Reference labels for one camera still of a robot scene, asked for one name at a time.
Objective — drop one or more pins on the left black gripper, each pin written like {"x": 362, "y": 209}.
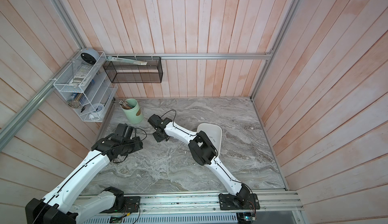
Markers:
{"x": 138, "y": 145}

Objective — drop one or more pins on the green cup with utensils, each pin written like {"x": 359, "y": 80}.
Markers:
{"x": 132, "y": 110}

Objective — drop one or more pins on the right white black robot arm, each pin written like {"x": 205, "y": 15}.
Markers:
{"x": 204, "y": 146}

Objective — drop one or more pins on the round grey alarm clock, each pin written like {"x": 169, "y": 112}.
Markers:
{"x": 90, "y": 56}

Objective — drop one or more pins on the white rectangular storage tray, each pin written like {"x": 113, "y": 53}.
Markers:
{"x": 214, "y": 133}

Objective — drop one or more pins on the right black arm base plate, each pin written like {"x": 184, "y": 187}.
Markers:
{"x": 245, "y": 201}

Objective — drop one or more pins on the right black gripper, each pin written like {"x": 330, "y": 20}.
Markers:
{"x": 156, "y": 138}

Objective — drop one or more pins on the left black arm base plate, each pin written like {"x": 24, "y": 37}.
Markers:
{"x": 126, "y": 204}

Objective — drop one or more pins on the white wire shelf rack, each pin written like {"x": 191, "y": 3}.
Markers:
{"x": 82, "y": 85}

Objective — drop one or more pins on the black wire mesh basket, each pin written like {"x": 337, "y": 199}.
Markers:
{"x": 134, "y": 69}

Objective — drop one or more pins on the horizontal aluminium wall rail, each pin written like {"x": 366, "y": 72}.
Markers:
{"x": 198, "y": 56}

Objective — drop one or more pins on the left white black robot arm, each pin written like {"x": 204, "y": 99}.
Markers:
{"x": 38, "y": 212}

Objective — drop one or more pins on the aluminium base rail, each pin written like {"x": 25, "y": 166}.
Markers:
{"x": 171, "y": 203}

